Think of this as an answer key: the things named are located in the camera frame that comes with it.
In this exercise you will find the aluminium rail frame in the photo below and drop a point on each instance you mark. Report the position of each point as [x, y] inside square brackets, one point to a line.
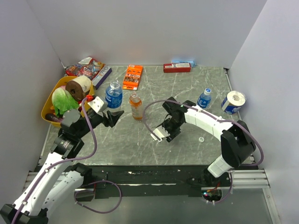
[243, 178]

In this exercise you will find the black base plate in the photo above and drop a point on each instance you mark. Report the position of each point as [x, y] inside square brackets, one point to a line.
[162, 180]

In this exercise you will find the blue Pocari bottle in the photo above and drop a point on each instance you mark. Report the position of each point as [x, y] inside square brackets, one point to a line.
[204, 100]
[113, 95]

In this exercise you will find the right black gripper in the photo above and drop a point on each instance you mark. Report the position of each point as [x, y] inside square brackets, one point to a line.
[173, 134]

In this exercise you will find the orange snack box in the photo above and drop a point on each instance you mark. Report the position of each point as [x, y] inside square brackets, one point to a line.
[132, 77]

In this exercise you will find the brown paper roll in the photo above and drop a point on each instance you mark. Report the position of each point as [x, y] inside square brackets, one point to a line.
[79, 87]

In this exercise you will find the green toy lettuce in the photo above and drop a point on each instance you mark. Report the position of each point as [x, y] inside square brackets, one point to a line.
[63, 101]

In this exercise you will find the purple white box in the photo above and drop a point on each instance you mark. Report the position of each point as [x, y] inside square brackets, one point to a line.
[101, 76]

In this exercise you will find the blue flat box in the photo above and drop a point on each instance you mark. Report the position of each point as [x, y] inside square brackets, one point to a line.
[191, 62]

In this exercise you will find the orange drink bottle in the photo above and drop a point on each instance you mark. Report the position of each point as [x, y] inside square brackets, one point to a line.
[136, 106]

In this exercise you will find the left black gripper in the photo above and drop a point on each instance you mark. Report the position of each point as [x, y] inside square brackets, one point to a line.
[112, 117]

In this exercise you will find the colourful snack bag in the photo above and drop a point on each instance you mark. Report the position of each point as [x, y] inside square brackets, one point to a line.
[88, 67]

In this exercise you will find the purple toy eggplant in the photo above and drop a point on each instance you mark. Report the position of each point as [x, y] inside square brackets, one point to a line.
[53, 118]

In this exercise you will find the yellow plastic basket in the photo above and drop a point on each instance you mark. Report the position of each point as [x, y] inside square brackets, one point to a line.
[49, 108]

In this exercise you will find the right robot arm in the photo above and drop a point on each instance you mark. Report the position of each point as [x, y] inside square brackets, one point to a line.
[236, 144]

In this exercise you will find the red flat box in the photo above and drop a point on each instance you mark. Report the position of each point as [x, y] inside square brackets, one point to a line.
[176, 67]

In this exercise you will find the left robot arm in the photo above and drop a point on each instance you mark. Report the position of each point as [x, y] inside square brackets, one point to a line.
[58, 177]

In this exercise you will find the blue bottle cap front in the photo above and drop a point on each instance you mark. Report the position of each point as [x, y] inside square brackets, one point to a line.
[207, 91]

